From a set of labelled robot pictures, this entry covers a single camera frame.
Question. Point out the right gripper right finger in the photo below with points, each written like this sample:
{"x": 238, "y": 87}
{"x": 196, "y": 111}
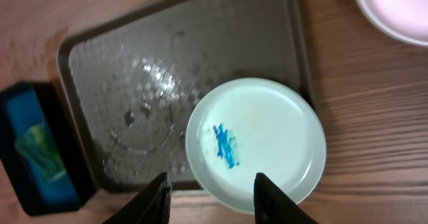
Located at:
{"x": 273, "y": 206}

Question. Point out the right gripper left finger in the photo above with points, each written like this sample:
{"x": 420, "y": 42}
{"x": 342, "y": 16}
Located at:
{"x": 150, "y": 206}

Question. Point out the white plate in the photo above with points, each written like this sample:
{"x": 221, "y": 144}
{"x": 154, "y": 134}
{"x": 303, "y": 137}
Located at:
{"x": 249, "y": 126}
{"x": 404, "y": 20}

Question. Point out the green yellow sponge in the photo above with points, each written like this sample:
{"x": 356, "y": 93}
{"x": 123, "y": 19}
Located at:
{"x": 35, "y": 147}

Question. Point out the dark brown serving tray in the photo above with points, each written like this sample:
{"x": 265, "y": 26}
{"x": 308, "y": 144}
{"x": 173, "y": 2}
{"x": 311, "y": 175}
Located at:
{"x": 133, "y": 82}

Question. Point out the blue water basin tray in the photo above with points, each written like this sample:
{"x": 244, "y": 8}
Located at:
{"x": 26, "y": 104}

